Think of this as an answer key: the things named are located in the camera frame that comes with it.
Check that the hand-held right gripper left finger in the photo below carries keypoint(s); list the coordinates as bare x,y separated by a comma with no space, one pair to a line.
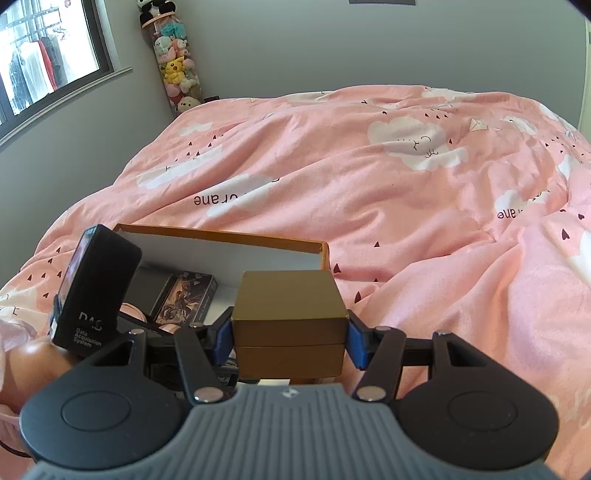
224,337

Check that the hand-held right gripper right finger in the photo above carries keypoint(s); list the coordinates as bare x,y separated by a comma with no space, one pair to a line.
355,341

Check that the black box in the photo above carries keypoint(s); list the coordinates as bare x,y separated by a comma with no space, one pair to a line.
147,288

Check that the illustrated card box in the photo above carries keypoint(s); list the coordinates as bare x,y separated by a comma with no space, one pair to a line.
184,295

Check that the gold gift box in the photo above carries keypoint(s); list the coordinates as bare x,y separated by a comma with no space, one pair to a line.
286,323

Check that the orange cardboard box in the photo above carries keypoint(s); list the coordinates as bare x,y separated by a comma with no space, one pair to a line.
207,249

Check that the person's left hand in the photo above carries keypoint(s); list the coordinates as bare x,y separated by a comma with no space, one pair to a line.
37,369

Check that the pink cloud print blanket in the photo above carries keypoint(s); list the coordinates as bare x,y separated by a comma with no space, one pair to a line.
369,207

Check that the small black object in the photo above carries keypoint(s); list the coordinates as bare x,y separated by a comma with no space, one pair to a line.
212,98

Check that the hanging clothes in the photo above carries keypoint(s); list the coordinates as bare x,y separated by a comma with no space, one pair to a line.
37,69

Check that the window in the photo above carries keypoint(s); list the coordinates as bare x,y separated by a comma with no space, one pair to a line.
46,60

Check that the clear tube of plush toys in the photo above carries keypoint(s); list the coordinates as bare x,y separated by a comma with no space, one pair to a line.
175,64

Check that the panda plush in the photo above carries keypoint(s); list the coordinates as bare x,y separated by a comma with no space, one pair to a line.
154,7

